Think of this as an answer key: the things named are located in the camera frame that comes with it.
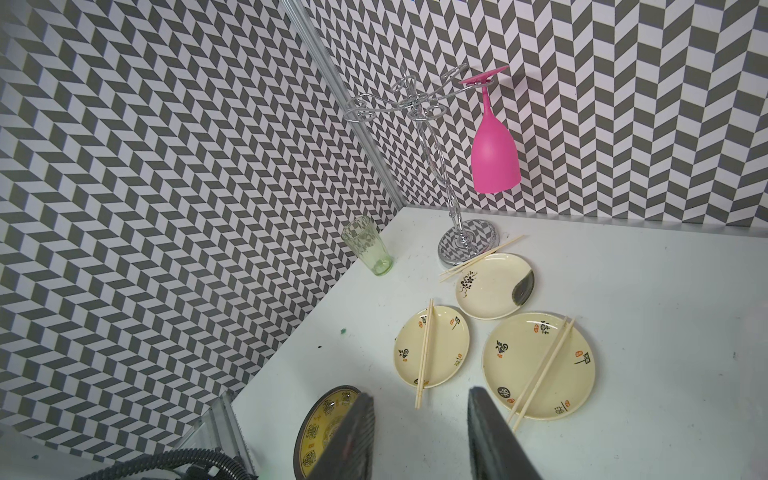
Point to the green transparent plastic cup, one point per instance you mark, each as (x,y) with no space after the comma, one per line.
(361,235)

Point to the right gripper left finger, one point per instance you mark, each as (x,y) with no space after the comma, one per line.
(350,452)

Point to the yellow green patterned plate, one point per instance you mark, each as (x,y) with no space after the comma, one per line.
(319,426)

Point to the pink plastic wine glass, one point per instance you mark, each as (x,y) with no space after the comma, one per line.
(495,164)

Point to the cream plate right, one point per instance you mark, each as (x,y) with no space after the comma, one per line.
(526,364)

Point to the chopsticks panda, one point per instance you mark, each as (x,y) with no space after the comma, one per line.
(463,266)
(535,381)
(425,353)

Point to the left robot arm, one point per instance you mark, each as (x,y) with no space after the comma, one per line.
(206,464)

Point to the metal glass holder stand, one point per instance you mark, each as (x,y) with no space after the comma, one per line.
(424,106)

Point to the cream plate with black spot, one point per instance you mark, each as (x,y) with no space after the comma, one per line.
(495,287)

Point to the cream plate front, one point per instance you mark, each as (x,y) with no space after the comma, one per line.
(449,342)

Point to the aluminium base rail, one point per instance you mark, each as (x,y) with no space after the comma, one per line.
(217,429)

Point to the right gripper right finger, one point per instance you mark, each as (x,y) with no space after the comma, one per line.
(494,451)

